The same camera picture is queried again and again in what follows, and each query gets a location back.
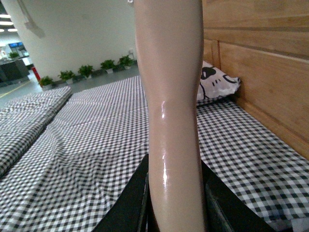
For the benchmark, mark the cartoon print pillow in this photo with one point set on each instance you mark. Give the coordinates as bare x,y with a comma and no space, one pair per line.
215,84

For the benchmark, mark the black white checkered bedsheet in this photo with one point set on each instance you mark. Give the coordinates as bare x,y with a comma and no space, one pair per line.
76,170

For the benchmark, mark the wooden headboard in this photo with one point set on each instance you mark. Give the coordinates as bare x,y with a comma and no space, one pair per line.
266,44

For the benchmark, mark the beige hand brush black bristles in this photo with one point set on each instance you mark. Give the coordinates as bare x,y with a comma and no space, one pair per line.
169,43

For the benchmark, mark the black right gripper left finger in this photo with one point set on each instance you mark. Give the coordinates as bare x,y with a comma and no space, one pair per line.
130,212

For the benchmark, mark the folded checkered blanket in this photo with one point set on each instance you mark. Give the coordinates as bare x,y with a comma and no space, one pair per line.
22,120

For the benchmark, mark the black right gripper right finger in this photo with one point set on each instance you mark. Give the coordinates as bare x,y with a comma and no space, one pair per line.
225,211

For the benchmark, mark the red fire extinguisher box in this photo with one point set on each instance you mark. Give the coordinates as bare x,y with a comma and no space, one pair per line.
36,74

